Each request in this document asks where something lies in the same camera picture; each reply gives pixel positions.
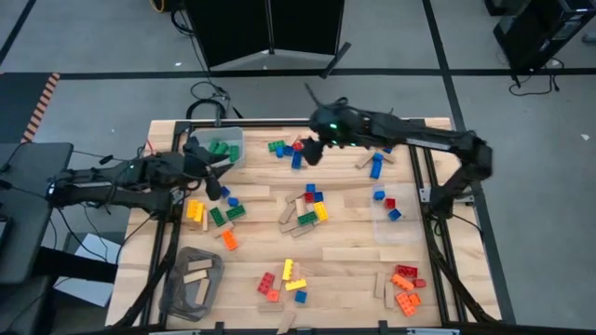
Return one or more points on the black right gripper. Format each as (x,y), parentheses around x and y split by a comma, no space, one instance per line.
(340,125)

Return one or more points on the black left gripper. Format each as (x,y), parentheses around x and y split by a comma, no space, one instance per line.
(179,167)

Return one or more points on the long green toy brick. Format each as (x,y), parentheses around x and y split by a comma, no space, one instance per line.
(213,146)
(307,218)
(234,153)
(221,148)
(236,212)
(276,145)
(217,216)

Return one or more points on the small red toy brick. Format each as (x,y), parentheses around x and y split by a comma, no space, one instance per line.
(308,197)
(297,146)
(419,283)
(390,203)

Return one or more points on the long orange toy brick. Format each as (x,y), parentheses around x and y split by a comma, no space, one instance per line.
(229,240)
(402,282)
(405,304)

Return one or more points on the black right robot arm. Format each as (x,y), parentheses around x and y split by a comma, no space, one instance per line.
(419,137)

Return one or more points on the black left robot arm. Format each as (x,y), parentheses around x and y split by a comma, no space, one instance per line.
(93,179)

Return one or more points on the amber yellow toy brick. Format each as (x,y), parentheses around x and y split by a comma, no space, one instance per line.
(192,209)

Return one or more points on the white plastic bin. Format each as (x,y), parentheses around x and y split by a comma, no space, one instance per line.
(228,135)

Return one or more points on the long red toy brick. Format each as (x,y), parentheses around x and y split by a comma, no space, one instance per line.
(406,271)
(266,283)

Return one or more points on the clear plastic bin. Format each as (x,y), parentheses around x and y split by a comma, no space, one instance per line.
(400,232)

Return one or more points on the dark grey plastic bin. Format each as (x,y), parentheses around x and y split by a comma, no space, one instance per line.
(179,302)

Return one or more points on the black folding partition screen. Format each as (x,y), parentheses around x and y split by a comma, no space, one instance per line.
(261,32)

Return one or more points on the small orange toy brick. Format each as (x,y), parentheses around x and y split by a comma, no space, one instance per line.
(273,295)
(415,299)

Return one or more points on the white sheet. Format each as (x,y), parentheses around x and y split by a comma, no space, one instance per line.
(93,251)

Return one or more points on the black side cart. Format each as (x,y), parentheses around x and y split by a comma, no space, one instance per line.
(23,232)

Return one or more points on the black mat with striped edge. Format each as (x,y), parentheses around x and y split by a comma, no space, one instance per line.
(18,107)

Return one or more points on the black equipment case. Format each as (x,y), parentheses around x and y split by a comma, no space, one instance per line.
(540,32)

